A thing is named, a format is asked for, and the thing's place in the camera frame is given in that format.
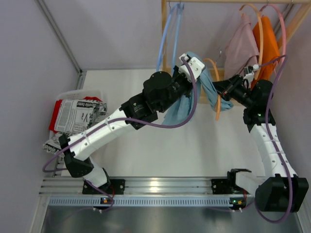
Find orange hanger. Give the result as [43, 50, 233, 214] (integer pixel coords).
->
[239, 3, 264, 80]
[203, 50, 223, 121]

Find light blue plastic hanger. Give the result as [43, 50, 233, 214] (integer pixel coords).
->
[156, 0, 176, 71]

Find red trousers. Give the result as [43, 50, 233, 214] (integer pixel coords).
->
[49, 97, 104, 134]

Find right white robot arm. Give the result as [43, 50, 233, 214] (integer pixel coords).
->
[213, 75, 309, 213]

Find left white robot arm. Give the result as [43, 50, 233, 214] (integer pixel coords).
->
[59, 70, 199, 193]

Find orange trousers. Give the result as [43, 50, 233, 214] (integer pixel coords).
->
[251, 16, 280, 88]

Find pink hanger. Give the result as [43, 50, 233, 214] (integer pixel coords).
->
[260, 4, 286, 72]

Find wooden clothes rack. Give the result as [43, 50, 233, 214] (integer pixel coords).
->
[158, 0, 311, 105]

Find white plastic basket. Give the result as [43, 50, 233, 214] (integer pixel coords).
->
[48, 89, 103, 151]

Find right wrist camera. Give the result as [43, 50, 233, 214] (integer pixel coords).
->
[243, 64, 260, 82]

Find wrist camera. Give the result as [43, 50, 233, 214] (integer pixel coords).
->
[178, 53, 206, 82]
[243, 64, 260, 82]

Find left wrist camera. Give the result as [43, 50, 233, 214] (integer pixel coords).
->
[178, 53, 206, 82]

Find aluminium corner post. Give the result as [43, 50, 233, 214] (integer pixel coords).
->
[35, 0, 82, 75]

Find aluminium mounting rail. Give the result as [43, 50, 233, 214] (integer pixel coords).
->
[39, 176, 243, 196]

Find slotted cable duct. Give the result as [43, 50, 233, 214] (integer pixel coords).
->
[49, 196, 245, 207]

